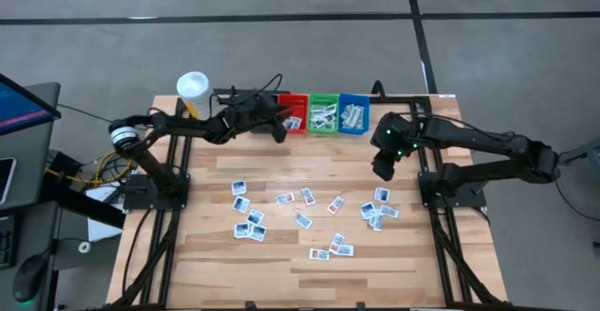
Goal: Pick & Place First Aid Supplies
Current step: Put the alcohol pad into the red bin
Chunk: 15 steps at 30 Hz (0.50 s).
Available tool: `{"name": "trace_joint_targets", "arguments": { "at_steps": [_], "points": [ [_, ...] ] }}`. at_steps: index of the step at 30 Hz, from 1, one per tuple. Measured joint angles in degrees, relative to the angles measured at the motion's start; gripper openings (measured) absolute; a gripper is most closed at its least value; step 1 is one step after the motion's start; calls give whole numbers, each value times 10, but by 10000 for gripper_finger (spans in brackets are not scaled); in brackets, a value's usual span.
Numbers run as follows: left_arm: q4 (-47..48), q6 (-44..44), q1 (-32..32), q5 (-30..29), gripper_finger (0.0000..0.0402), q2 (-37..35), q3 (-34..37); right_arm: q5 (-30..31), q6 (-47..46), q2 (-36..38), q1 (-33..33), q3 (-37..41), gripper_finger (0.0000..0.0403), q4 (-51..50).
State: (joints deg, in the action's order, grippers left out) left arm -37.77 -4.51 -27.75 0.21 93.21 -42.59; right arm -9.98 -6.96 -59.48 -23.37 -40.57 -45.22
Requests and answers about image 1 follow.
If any computer monitor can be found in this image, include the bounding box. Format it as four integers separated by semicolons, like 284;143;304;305
0;72;63;137

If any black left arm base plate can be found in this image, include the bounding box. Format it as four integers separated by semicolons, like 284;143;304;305
122;172;191;211

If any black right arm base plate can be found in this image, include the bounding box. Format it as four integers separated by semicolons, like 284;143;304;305
418;170;488;209

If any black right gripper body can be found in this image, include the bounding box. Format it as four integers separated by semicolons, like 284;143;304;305
369;135;423;183

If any white paper sheet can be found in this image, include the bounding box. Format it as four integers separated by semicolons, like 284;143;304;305
86;184;128;243

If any yellow cable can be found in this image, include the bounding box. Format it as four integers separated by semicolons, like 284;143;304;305
46;150;135;186

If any black desk beam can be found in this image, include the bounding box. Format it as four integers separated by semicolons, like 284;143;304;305
39;174;127;230

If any black keyboard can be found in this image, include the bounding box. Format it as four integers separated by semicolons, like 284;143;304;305
0;215;20;271

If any black stand leg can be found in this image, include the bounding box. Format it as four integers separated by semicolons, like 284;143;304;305
560;136;600;174

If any green plastic basket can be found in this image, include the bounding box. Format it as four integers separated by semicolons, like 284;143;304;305
307;93;340;135

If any black floor cable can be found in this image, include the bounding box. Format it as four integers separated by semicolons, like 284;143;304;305
554;174;600;223

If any black plastic basket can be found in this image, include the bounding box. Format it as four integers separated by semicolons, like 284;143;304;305
247;94;279;135

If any black computer mouse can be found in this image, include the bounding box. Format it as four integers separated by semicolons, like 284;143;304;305
11;253;50;305

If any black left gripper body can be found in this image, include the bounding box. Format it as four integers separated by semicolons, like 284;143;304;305
217;94;288;144

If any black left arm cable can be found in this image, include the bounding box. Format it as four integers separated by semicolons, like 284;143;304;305
252;72;285;97

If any white wipes canister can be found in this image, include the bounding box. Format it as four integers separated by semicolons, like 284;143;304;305
175;70;221;120

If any blue plastic basket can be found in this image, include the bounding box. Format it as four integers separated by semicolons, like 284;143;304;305
337;92;371;135

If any black monitor cable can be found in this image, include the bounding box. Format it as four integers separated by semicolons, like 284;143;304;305
58;102;148;132

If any red plastic basket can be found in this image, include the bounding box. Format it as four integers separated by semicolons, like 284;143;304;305
275;93;309;135

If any black cable under table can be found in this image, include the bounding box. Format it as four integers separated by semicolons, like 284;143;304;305
120;207;154;298

